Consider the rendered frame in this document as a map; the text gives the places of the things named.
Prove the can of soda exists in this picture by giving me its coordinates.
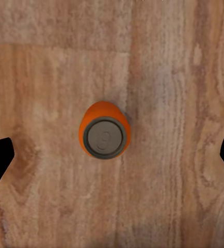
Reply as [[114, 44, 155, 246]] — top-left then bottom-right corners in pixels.
[[78, 101, 131, 160]]

